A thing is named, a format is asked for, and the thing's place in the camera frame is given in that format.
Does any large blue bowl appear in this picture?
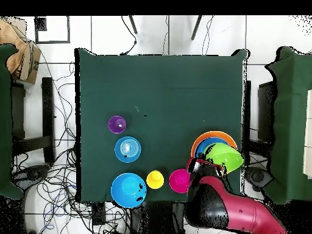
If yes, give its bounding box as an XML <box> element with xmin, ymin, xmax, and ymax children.
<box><xmin>194</xmin><ymin>136</ymin><xmax>230</xmax><ymax>158</ymax></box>
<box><xmin>110</xmin><ymin>172</ymin><xmax>147</xmax><ymax>209</ymax></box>

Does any black power brick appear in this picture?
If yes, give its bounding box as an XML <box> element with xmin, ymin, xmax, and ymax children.
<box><xmin>91</xmin><ymin>201</ymin><xmax>107</xmax><ymax>226</ymax></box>

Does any small red bowl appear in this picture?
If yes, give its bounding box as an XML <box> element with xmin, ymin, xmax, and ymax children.
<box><xmin>169</xmin><ymin>168</ymin><xmax>192</xmax><ymax>194</ymax></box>

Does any green cloth side table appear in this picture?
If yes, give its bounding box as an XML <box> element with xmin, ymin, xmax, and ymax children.
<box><xmin>264</xmin><ymin>46</ymin><xmax>312</xmax><ymax>205</ymax></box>
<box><xmin>0</xmin><ymin>43</ymin><xmax>24</xmax><ymax>201</ymax></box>

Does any black square floor frame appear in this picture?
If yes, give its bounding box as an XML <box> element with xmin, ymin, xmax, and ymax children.
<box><xmin>34</xmin><ymin>15</ymin><xmax>71</xmax><ymax>45</ymax></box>

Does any small blue ridged bowl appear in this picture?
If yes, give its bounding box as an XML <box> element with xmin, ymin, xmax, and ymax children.
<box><xmin>114</xmin><ymin>136</ymin><xmax>142</xmax><ymax>163</ymax></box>

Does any tangle of floor cables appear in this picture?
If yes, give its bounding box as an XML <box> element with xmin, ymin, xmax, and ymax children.
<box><xmin>10</xmin><ymin>55</ymin><xmax>130</xmax><ymax>234</ymax></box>

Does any dark green tablecloth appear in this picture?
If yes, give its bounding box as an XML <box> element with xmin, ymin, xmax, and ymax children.
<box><xmin>74</xmin><ymin>48</ymin><xmax>250</xmax><ymax>204</ymax></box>

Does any black floor stand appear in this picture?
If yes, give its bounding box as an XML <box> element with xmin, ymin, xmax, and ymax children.
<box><xmin>10</xmin><ymin>77</ymin><xmax>56</xmax><ymax>164</ymax></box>

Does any large green bowl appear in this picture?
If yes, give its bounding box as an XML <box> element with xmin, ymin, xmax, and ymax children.
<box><xmin>202</xmin><ymin>142</ymin><xmax>245</xmax><ymax>174</ymax></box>

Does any yellow cup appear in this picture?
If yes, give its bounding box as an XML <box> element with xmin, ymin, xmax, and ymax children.
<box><xmin>146</xmin><ymin>169</ymin><xmax>165</xmax><ymax>190</ymax></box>

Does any large orange bowl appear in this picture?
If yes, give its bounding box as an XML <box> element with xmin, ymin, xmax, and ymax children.
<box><xmin>190</xmin><ymin>130</ymin><xmax>238</xmax><ymax>158</ymax></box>

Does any black box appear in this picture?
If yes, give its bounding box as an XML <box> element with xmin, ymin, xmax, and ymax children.
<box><xmin>257</xmin><ymin>81</ymin><xmax>277</xmax><ymax>142</ymax></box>

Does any black robot pedestal leg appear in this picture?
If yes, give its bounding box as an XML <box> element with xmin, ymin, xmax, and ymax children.
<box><xmin>12</xmin><ymin>164</ymin><xmax>51</xmax><ymax>188</ymax></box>
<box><xmin>244</xmin><ymin>165</ymin><xmax>275</xmax><ymax>193</ymax></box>

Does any black tripod leg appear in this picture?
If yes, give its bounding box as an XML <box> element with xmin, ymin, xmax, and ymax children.
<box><xmin>128</xmin><ymin>15</ymin><xmax>138</xmax><ymax>35</ymax></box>
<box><xmin>191</xmin><ymin>15</ymin><xmax>203</xmax><ymax>41</ymax></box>

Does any cardboard box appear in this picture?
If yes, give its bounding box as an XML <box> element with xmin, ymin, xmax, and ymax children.
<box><xmin>0</xmin><ymin>16</ymin><xmax>41</xmax><ymax>85</ymax></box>

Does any purple cup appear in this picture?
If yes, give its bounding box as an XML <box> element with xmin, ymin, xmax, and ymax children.
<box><xmin>107</xmin><ymin>115</ymin><xmax>127</xmax><ymax>135</ymax></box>

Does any black floor cable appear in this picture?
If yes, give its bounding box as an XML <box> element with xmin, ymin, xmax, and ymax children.
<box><xmin>120</xmin><ymin>15</ymin><xmax>138</xmax><ymax>56</ymax></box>

